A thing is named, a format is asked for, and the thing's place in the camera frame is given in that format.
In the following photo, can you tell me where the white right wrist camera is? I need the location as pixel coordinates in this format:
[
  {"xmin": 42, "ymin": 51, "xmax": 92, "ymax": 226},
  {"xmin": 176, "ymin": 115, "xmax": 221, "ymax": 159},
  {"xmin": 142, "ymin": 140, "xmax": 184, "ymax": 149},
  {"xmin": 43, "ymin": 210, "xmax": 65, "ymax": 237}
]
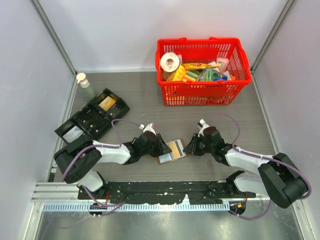
[{"xmin": 197, "ymin": 119, "xmax": 210, "ymax": 137}]

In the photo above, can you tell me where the yellow green sponge pack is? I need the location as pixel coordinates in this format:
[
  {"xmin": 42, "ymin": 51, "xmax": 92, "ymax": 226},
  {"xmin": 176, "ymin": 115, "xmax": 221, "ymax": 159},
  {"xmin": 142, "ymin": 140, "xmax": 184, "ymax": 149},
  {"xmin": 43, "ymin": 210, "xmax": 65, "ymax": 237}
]
[{"xmin": 166, "ymin": 70, "xmax": 200, "ymax": 82}]

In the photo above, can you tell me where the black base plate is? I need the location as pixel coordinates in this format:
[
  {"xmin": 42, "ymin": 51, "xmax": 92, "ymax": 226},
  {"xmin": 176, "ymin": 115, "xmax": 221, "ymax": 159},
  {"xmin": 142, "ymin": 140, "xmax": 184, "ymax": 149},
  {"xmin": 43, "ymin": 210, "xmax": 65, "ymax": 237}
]
[{"xmin": 91, "ymin": 181, "xmax": 256, "ymax": 205}]

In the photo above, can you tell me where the aluminium rail frame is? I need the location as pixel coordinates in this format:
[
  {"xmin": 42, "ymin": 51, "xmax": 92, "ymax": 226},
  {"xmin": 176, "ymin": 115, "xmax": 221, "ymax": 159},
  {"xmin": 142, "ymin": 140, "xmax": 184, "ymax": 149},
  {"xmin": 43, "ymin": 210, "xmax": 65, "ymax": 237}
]
[{"xmin": 31, "ymin": 181, "xmax": 269, "ymax": 215}]

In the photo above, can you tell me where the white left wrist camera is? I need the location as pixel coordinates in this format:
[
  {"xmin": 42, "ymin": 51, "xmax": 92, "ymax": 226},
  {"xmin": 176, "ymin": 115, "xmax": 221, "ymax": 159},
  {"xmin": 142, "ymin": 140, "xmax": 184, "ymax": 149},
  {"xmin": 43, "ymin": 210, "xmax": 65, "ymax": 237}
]
[{"xmin": 139, "ymin": 122, "xmax": 156, "ymax": 135}]

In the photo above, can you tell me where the black card organizer tray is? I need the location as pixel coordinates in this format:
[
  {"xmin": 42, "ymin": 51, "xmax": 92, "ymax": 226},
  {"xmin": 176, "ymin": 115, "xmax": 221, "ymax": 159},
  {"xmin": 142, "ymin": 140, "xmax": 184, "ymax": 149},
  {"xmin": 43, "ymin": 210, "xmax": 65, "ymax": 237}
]
[{"xmin": 54, "ymin": 88, "xmax": 130, "ymax": 144}]

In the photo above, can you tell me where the gold card in tray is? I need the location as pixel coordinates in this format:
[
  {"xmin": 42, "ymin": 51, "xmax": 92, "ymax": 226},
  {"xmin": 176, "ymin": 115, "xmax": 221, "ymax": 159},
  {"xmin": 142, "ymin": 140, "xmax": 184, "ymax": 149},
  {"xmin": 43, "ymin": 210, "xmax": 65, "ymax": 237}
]
[{"xmin": 98, "ymin": 96, "xmax": 116, "ymax": 111}]

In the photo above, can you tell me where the red plastic shopping basket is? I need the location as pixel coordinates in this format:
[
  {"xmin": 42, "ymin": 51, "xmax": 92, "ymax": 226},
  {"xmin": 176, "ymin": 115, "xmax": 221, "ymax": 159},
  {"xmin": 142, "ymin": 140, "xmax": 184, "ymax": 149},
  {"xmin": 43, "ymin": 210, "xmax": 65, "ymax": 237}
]
[{"xmin": 155, "ymin": 37, "xmax": 252, "ymax": 106}]

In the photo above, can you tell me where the pink white box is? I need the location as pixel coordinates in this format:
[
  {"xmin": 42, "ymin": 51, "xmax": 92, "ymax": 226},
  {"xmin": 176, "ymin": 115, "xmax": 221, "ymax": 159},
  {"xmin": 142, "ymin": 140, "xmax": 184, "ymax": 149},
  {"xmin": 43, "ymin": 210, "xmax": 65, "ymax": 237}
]
[{"xmin": 215, "ymin": 57, "xmax": 230, "ymax": 73}]

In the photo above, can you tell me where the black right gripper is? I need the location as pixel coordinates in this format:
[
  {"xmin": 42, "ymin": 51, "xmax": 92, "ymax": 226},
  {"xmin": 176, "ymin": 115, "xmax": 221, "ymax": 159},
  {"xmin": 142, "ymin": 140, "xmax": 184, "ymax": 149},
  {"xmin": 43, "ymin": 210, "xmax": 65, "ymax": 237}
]
[{"xmin": 183, "ymin": 133, "xmax": 215, "ymax": 156}]

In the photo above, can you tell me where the brown leather card holder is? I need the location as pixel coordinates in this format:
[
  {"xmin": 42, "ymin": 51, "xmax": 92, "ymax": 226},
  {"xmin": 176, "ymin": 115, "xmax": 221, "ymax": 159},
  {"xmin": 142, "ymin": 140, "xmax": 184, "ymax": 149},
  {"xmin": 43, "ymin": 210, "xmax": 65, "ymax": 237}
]
[{"xmin": 157, "ymin": 138, "xmax": 189, "ymax": 165}]

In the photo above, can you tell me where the silver card in tray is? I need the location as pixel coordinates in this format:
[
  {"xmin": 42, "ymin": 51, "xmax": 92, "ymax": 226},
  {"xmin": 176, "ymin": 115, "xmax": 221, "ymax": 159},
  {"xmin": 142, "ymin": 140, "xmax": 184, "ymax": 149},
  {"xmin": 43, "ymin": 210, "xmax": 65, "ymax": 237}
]
[{"xmin": 63, "ymin": 126, "xmax": 84, "ymax": 143}]

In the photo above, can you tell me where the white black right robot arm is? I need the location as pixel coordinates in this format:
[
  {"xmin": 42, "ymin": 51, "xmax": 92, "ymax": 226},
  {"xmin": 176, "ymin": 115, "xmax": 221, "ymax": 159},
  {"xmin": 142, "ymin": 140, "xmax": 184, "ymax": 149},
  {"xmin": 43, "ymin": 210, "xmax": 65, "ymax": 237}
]
[{"xmin": 183, "ymin": 126, "xmax": 310, "ymax": 209}]

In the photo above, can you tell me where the green soap pump bottle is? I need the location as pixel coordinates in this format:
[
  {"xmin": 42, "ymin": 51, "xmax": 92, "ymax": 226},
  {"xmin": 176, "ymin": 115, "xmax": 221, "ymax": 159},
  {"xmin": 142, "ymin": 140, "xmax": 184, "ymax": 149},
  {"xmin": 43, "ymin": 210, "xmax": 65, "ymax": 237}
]
[{"xmin": 76, "ymin": 72, "xmax": 97, "ymax": 102}]

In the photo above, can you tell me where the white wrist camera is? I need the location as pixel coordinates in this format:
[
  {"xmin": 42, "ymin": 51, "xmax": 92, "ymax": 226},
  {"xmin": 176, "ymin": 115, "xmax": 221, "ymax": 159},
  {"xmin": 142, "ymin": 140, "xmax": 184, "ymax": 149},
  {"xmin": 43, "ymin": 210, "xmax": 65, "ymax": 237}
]
[
  {"xmin": 139, "ymin": 122, "xmax": 156, "ymax": 135},
  {"xmin": 197, "ymin": 119, "xmax": 210, "ymax": 137}
]

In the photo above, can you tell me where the yellow snack packet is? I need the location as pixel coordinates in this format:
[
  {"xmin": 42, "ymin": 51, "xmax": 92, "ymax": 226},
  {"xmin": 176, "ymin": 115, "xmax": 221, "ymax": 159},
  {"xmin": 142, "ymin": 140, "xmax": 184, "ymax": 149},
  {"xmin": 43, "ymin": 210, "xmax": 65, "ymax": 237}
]
[{"xmin": 182, "ymin": 63, "xmax": 221, "ymax": 70}]

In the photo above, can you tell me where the blue packet in basket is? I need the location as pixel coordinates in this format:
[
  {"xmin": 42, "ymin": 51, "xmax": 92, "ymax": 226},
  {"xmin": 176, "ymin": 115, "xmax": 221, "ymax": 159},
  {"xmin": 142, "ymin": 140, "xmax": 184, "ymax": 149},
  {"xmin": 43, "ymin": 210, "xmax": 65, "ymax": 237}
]
[{"xmin": 213, "ymin": 75, "xmax": 228, "ymax": 82}]

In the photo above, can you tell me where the green round package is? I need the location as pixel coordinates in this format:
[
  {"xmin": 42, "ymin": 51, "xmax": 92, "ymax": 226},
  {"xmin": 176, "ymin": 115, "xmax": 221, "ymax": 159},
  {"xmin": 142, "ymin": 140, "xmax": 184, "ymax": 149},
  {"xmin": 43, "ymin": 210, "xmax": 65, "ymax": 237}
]
[{"xmin": 199, "ymin": 68, "xmax": 221, "ymax": 82}]

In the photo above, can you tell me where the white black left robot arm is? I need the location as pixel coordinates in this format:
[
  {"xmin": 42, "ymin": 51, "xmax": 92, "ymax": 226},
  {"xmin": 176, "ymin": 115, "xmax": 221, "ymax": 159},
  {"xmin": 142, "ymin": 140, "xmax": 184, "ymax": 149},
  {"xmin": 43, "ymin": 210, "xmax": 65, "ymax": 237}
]
[{"xmin": 54, "ymin": 130, "xmax": 172, "ymax": 199}]

